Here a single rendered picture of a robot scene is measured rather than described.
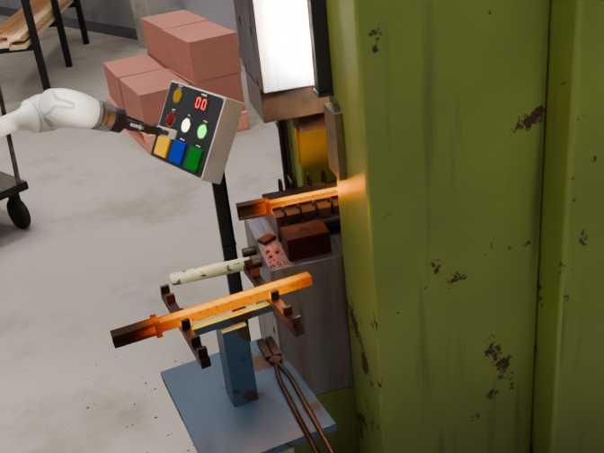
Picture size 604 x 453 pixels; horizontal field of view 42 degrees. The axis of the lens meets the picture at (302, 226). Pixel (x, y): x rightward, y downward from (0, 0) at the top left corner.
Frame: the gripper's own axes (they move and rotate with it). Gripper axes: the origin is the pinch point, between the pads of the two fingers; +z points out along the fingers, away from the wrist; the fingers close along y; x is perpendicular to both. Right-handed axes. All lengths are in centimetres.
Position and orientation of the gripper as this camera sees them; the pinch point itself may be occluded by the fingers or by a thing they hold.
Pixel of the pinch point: (165, 132)
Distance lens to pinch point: 257.9
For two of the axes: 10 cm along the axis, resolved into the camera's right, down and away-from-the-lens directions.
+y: 6.4, 3.0, -7.1
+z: 7.1, 1.3, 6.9
